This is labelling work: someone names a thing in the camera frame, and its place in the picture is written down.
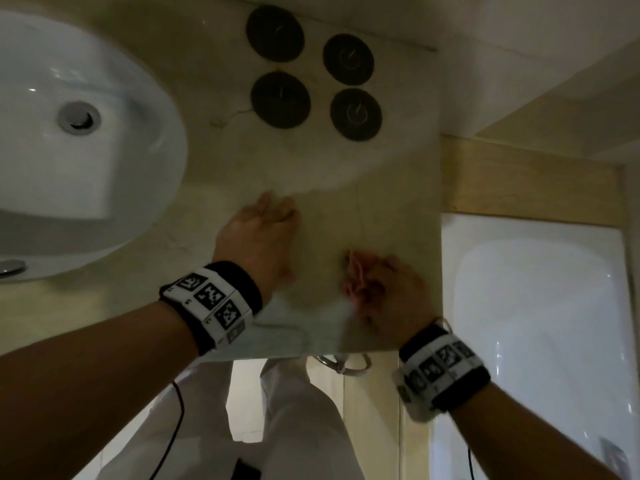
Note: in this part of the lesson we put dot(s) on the person's right hand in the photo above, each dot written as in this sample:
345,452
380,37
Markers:
400,299

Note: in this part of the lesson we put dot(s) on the person's left hand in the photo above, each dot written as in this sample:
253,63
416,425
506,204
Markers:
252,239

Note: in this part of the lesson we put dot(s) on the person's right fingers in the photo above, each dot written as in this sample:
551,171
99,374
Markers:
372,289

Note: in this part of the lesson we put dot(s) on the person's left thumb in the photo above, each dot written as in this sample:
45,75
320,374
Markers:
286,273

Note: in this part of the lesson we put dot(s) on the pink cloth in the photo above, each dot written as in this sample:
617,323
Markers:
356,277

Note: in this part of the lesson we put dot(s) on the person's right forearm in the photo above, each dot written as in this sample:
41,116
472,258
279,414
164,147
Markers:
515,434

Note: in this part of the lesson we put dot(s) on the person's left forearm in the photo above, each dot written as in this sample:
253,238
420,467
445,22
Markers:
95,389

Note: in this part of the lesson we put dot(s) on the left marker wristband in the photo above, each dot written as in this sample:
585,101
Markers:
215,304

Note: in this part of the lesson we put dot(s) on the marker wristband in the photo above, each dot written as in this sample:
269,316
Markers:
442,369
215,304

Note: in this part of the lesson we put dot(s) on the right marker wristband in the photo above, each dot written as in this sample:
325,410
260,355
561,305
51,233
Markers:
442,369

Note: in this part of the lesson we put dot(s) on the person's white clothing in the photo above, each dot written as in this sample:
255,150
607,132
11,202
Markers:
305,429

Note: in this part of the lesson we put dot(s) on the dark round coaster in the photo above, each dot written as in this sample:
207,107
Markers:
348,59
275,33
280,99
356,114

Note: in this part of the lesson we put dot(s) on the white bathtub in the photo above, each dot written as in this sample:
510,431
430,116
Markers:
540,344

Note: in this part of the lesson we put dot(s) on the white sink basin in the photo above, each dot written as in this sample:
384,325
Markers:
85,159

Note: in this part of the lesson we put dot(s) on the metal sink drain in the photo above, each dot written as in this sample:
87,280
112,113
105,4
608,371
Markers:
78,118

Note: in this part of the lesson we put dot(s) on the metal faucet base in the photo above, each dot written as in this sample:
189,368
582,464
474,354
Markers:
10,268

